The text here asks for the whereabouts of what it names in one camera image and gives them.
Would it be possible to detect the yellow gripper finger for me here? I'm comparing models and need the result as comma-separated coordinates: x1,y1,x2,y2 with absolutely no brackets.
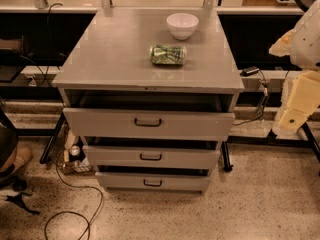
278,71,320,131
269,29,294,57

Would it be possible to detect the grey top drawer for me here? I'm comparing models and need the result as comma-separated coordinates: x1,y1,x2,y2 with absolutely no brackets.
64,92,235,141

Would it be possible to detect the grey drawer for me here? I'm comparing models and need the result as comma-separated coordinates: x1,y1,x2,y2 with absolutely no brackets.
83,146,220,169
95,167,210,193
64,92,235,141

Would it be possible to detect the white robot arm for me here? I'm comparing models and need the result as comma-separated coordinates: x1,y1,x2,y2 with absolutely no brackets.
269,0,320,131

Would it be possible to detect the grey drawer cabinet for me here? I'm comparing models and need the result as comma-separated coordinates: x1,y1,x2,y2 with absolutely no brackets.
53,9,244,180

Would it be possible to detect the grey bottom drawer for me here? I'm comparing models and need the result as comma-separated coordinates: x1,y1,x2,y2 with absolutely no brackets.
95,167,210,193

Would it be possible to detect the grey middle drawer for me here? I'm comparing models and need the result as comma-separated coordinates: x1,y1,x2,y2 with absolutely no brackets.
83,146,220,169

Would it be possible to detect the black power adapter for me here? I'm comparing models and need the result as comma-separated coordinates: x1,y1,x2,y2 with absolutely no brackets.
240,66,259,77

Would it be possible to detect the black table leg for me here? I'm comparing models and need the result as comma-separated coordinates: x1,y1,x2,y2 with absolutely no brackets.
221,142,233,172

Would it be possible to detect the white ceramic bowl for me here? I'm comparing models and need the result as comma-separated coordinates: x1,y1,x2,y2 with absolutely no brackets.
166,13,199,40

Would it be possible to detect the green soda can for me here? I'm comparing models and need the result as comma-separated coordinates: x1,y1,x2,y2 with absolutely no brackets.
149,44,187,65

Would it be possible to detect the brown shoe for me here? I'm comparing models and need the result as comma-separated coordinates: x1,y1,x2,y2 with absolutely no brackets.
0,147,32,178

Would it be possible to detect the black chair base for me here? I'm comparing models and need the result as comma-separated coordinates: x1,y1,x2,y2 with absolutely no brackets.
0,176,40,215

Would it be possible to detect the wire basket with items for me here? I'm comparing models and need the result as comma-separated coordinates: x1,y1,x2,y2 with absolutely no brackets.
58,130,93,175

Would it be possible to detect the black floor cable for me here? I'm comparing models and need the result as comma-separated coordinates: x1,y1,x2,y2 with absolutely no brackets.
44,163,105,240

